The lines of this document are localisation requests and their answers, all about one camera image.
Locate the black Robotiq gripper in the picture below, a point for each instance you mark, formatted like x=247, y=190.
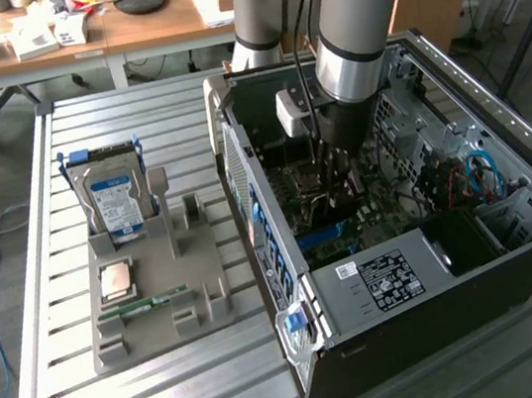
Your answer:
x=345, y=127

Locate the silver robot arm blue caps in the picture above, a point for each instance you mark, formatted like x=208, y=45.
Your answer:
x=357, y=5

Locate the CPU socket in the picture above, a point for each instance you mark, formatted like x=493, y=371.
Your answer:
x=296, y=184

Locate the green motherboard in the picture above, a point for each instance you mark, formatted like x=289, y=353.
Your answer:
x=381, y=202

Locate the blue expansion slot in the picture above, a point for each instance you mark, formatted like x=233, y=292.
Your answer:
x=322, y=236

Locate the grey power supply unit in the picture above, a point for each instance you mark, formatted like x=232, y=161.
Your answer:
x=351, y=296

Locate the white paper sheet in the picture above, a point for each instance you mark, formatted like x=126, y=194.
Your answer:
x=213, y=11

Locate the silver disk bay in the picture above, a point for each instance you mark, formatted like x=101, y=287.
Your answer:
x=520, y=221

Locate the blue case release latch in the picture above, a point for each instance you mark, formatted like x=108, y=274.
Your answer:
x=295, y=324

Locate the black open PC case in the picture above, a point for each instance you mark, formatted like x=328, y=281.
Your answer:
x=418, y=346

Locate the grey plastic parts rack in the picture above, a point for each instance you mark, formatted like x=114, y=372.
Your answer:
x=157, y=275

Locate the hard disk in blue carrier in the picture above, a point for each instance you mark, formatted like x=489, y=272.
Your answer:
x=113, y=201

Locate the green RAM stick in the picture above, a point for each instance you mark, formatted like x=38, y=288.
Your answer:
x=137, y=306

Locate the copper-topped CPU chip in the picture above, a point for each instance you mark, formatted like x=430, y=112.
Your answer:
x=115, y=281

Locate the white labelled box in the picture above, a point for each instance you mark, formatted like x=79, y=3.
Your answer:
x=71, y=33

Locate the open white box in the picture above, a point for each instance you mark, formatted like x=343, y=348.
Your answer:
x=33, y=46

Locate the wooden office desk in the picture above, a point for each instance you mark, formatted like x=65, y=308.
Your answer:
x=1, y=68

